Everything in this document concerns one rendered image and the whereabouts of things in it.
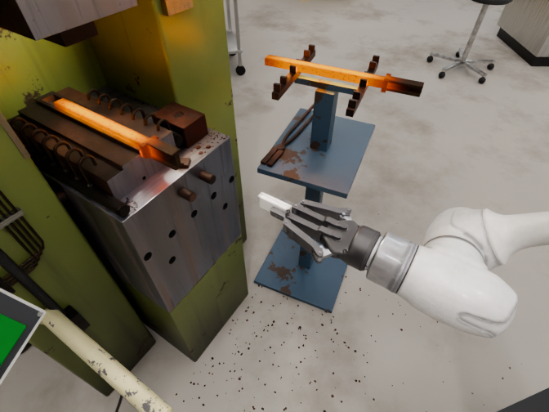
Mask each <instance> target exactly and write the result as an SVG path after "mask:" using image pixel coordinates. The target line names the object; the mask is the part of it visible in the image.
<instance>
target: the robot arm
mask: <svg viewBox="0 0 549 412"><path fill-rule="evenodd" d="M257 199H258V207H261V208H263V209H265V210H267V211H269V212H270V215H271V216H272V217H275V218H277V219H279V220H281V221H282V222H283V232H284V233H285V234H286V235H288V236H289V237H290V238H291V239H293V240H294V241H295V242H297V243H298V244H299V245H300V246H302V247H303V249H305V250H306V251H307V252H308V253H310V254H311V255H312V257H313V259H314V260H315V262H316V263H318V264H320V263H321V262H322V261H323V259H325V258H328V257H331V258H338V259H341V260H342V261H343V262H345V264H347V265H349V266H352V267H354V268H355V269H357V270H359V271H364V270H367V273H366V278H367V279H368V280H370V281H372V282H373V283H375V284H378V285H380V286H381V287H383V288H385V289H388V290H389V291H390V292H392V293H396V294H397V295H399V296H400V297H401V298H403V299H404V300H405V301H407V302H408V303H409V304H410V305H411V306H412V307H414V308H416V309H417V310H419V311H420V312H422V313H424V314H426V315H427V316H429V317H431V318H433V319H435V320H437V321H439V322H441V323H443V324H446V325H448V326H450V327H453V328H455V329H459V330H461V331H463V332H466V333H469V334H474V335H477V336H481V337H485V338H493V337H496V336H498V335H499V334H502V333H503V332H504V331H505V330H507V329H508V327H509V326H510V325H511V323H512V321H513V319H514V317H515V314H516V309H517V305H518V300H519V298H518V295H517V294H516V292H515V291H514V290H513V289H512V288H511V287H510V286H509V285H508V284H507V283H506V282H505V281H504V280H502V279H501V278H500V277H499V276H497V275H495V274H494V273H492V272H490V270H492V269H493V268H496V267H498V266H501V265H504V264H507V261H508V259H509V258H510V256H511V255H513V254H514V253H516V252H518V251H520V250H522V249H527V248H531V247H536V246H543V245H549V212H538V213H522V214H514V215H502V214H498V213H495V212H492V211H491V210H489V209H487V208H486V209H471V208H464V207H456V208H450V209H447V210H445V211H443V212H442V213H440V214H439V215H438V216H437V217H435V219H434V220H433V221H432V222H431V224H430V225H429V227H428V228H427V230H426V233H425V235H424V237H423V240H422V245H419V244H416V243H415V242H412V241H409V240H407V239H405V238H402V237H400V236H398V235H395V234H393V233H391V232H387V233H385V235H384V236H383V237H381V234H380V232H379V231H376V230H374V229H372V228H370V227H368V226H365V225H362V226H359V225H358V224H357V223H356V222H354V221H352V219H351V211H352V210H351V208H337V207H333V206H330V205H326V204H321V203H317V202H314V201H310V200H307V199H301V201H300V202H299V203H298V204H292V203H290V202H288V201H287V200H285V199H276V198H274V197H272V196H270V195H268V194H265V193H263V192H261V193H260V194H259V195H258V196H257ZM306 206H307V207H306ZM311 237H312V238H314V239H315V240H316V241H317V242H319V243H321V244H323V245H324V247H323V246H322V245H320V246H319V245H318V244H317V242H315V241H314V240H313V239H311Z"/></svg>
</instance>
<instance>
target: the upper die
mask: <svg viewBox="0 0 549 412"><path fill-rule="evenodd" d="M137 5H138V4H137V1H136V0H0V28H3V29H6V30H9V31H11V32H13V33H16V34H19V35H22V36H24V37H26V38H30V39H33V40H35V41H38V40H40V39H43V38H46V37H49V36H52V35H54V34H58V33H61V32H63V31H66V30H68V29H72V28H75V27H78V26H80V25H84V24H86V23H89V22H92V21H94V20H99V19H100V18H103V17H106V16H110V15H113V14H115V13H118V12H120V11H124V10H127V9H129V8H132V7H136V6H137Z"/></svg>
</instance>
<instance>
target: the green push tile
mask: <svg viewBox="0 0 549 412"><path fill-rule="evenodd" d="M25 328H26V325H24V324H22V323H20V322H18V321H16V320H13V319H12V318H9V317H7V316H5V315H3V314H1V313H0V366H1V365H2V363H3V362H4V360H5V359H6V358H7V356H8V354H9V353H10V351H11V349H12V348H13V347H14V346H15V344H16V342H17V341H18V339H19V338H20V336H21V335H22V333H23V332H24V330H25Z"/></svg>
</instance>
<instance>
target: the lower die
mask: <svg viewBox="0 0 549 412"><path fill-rule="evenodd" d="M50 95H56V96H58V97H60V98H65V99H66V100H68V101H72V102H73V103H75V104H77V105H80V106H82V107H84V108H86V109H88V110H90V111H93V112H95V113H97V114H99V115H101V116H104V117H106V118H107V119H110V120H112V121H114V122H116V123H119V124H121V125H123V126H125V127H127V128H130V129H131V130H133V131H136V132H139V133H140V134H142V135H144V136H146V137H149V138H151V137H152V136H157V137H158V138H159V140H161V141H164V142H166V143H168V144H170V145H172V146H175V147H176V144H175V141H174V137H173V135H172V132H171V131H169V130H167V129H165V128H161V127H159V129H160V131H157V129H156V124H153V123H151V122H148V121H147V125H146V126H145V125H144V119H141V118H139V117H137V116H135V120H132V117H131V116H132V114H130V113H128V112H126V111H124V110H123V114H120V113H119V108H117V107H114V106H111V108H112V109H111V110H109V108H108V104H107V103H105V102H103V101H100V105H98V104H97V99H96V98H94V97H92V96H90V100H88V99H87V94H85V93H82V92H80V91H78V90H75V89H73V88H71V87H67V88H65V89H62V90H60V91H58V92H54V91H51V92H48V93H47V94H45V95H42V96H40V97H38V98H35V99H34V100H35V101H36V103H33V104H32V105H29V106H27V107H25V108H23V109H21V110H18V113H19V114H18V115H17V116H15V117H13V118H11V119H8V120H7V122H8V123H9V122H10V121H11V120H12V119H14V118H18V117H19V118H22V119H24V120H25V121H26V122H27V123H32V124H34V125H35V126H36V127H37V128H38V129H39V128H40V129H43V130H45V131H46V132H47V133H48V135H54V136H56V137H57V138H58V139H59V140H60V141H66V142H68V143H69V144H70V146H71V148H78V149H80V150H81V151H82V152H83V154H84V155H91V156H93V157H94V158H95V160H96V162H97V165H96V166H94V164H93V162H92V161H91V160H90V159H84V160H83V162H82V166H83V169H84V171H85V173H86V174H87V176H88V178H89V180H90V181H91V182H92V184H93V185H95V186H97V187H99V188H101V189H102V190H104V191H105V192H107V193H109V194H110V195H112V196H114V197H115V198H117V199H119V200H121V199H122V198H123V197H125V196H126V195H128V194H129V193H130V192H132V191H133V190H135V189H136V188H137V187H138V186H139V185H141V184H142V183H143V182H145V181H146V180H148V179H149V178H150V177H152V176H153V175H154V174H155V173H157V172H158V171H159V170H161V169H162V168H164V167H165V166H166V165H164V164H162V163H160V162H158V161H156V160H154V159H151V158H150V157H149V158H148V159H146V158H144V157H143V155H142V153H141V149H140V147H139V146H136V145H134V144H132V143H130V142H128V141H125V140H123V139H122V138H120V137H117V136H115V135H114V134H112V133H110V132H107V131H106V130H103V129H101V128H98V127H97V126H95V125H93V124H91V123H89V122H87V121H85V120H83V119H81V118H79V117H77V116H74V115H72V114H70V113H68V112H66V111H64V110H62V109H60V108H58V107H56V106H54V105H52V104H50V103H47V102H45V101H43V100H42V99H44V98H46V97H48V96H50ZM22 125H23V122H22V121H15V122H14V124H13V127H14V129H15V130H16V131H17V133H18V134H19V136H20V138H21V139H22V141H23V142H25V140H24V139H23V137H22V136H21V135H20V127H21V126H22ZM32 131H34V129H33V128H32V127H29V128H25V129H24V134H25V135H26V137H27V138H28V140H29V142H30V143H31V145H32V146H33V148H34V149H35V150H37V149H36V148H35V146H34V145H33V142H32V141H31V140H30V134H31V132H32ZM44 137H45V135H44V134H43V133H42V132H40V133H36V134H35V135H34V140H35V141H36V142H37V143H38V145H39V147H40V149H41V150H42V152H43V153H44V154H45V155H46V156H47V154H46V152H45V151H44V149H43V148H42V145H41V142H42V139H43V138H44ZM25 144H26V142H25ZM45 144H46V147H47V148H48V150H49V151H50V153H51V155H52V157H53V159H54V160H55V161H56V162H57V163H58V164H60V163H59V162H58V160H57V158H56V157H55V155H54V154H53V147H54V145H55V144H56V141H55V140H54V139H53V138H51V139H49V140H46V143H45ZM26 145H27V144H26ZM67 151H68V148H67V146H66V145H61V146H59V147H58V148H57V153H58V154H59V156H60V157H61V159H62V161H63V162H64V164H65V166H66V167H67V168H68V170H70V171H71V172H72V170H71V169H70V167H69V165H68V164H67V162H66V161H65V154H66V152H67ZM47 157H48V156H47ZM80 158H81V157H80V155H79V153H78V152H77V151H74V152H72V153H71V154H70V155H69V160H70V161H71V163H72V165H73V166H74V168H75V170H76V171H77V173H78V174H79V175H80V177H82V178H83V179H84V177H83V175H82V174H81V172H80V170H79V168H78V161H79V159H80ZM143 176H146V179H145V180H143V179H142V178H143Z"/></svg>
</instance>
